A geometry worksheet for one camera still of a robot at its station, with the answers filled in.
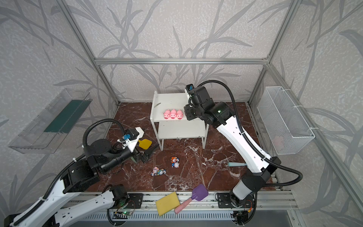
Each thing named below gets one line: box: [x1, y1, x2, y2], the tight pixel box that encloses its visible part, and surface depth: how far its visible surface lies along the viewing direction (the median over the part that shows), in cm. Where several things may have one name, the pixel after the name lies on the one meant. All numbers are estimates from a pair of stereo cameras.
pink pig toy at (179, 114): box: [176, 108, 184, 120], surface depth 69 cm
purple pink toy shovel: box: [173, 183, 209, 215], surface depth 77 cm
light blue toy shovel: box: [227, 162, 248, 167], surface depth 89 cm
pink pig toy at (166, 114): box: [163, 109, 171, 120], surface depth 69 cm
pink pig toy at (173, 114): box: [170, 108, 177, 120], surface depth 69 cm
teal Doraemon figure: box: [157, 168, 167, 176], surface depth 84 cm
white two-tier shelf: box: [149, 88, 210, 151], surface depth 77 cm
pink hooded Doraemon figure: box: [150, 166, 160, 177], surface depth 84 cm
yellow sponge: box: [155, 191, 181, 217], surface depth 73 cm
